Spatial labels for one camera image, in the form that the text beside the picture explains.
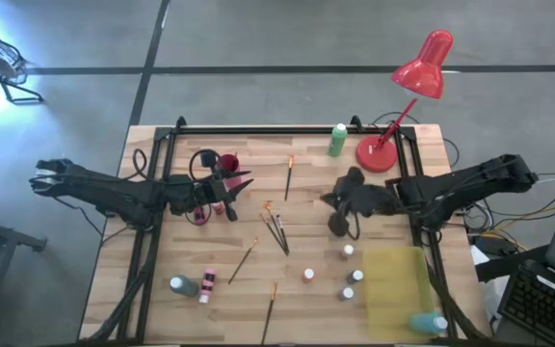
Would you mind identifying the black paintbrush orange bristles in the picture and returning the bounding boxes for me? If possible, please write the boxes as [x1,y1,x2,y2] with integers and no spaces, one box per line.
[283,153,296,202]

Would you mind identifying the red desk lamp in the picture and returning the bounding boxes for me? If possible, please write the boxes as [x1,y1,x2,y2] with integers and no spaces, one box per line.
[354,29,455,174]

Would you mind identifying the yellow translucent tray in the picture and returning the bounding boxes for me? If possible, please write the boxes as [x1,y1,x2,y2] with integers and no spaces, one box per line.
[361,245,440,341]

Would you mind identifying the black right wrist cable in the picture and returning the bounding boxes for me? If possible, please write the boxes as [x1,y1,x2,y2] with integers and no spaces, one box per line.
[344,211,361,241]

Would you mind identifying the red plastic cup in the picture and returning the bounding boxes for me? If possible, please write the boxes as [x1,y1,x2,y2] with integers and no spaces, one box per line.
[218,152,244,190]

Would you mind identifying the yellow cable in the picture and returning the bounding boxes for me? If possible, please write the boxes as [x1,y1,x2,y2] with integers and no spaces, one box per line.
[491,204,555,233]

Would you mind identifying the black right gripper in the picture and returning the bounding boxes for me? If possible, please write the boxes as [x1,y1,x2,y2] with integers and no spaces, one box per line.
[320,167,399,238]

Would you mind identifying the black desk bracket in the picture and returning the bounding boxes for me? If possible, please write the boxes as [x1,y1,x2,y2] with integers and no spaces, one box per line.
[474,245,548,284]

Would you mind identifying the teal paint bottle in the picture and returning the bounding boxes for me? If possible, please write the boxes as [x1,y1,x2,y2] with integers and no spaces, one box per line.
[408,310,450,336]

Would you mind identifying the pink paint bottle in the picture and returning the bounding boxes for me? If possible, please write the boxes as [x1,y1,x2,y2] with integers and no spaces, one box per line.
[198,267,217,305]

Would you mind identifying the grey paint bottle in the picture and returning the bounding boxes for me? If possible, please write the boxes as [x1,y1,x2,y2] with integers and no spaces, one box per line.
[169,274,200,299]

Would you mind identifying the black paintbrush gold ferrule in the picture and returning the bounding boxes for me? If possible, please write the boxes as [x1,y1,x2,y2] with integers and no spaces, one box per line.
[226,238,259,285]

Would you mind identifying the black keyboard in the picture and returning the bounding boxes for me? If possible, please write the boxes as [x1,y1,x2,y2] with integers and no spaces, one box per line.
[496,258,555,347]

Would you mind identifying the green paint bottle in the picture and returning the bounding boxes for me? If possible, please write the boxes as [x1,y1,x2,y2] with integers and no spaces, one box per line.
[327,122,349,158]

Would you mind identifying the black lamp cord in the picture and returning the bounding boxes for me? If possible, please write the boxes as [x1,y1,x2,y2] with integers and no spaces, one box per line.
[371,110,461,169]

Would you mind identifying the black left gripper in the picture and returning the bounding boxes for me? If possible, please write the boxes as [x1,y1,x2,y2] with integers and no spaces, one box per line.
[171,152,254,223]

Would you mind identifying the black paintbrush silver ferrule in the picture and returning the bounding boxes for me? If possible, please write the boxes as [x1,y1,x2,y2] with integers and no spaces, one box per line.
[275,214,291,255]

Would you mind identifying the wide flat black paintbrush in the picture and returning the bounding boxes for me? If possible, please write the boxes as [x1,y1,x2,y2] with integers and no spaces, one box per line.
[259,281,279,346]

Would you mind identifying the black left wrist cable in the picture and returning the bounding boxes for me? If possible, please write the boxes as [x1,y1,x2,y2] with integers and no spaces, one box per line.
[189,147,222,183]

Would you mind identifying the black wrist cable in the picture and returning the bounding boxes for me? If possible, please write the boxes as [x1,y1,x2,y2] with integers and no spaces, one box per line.
[189,147,222,183]
[344,211,361,241]

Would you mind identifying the black floor stand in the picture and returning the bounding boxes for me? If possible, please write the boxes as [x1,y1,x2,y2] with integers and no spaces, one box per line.
[0,209,49,338]

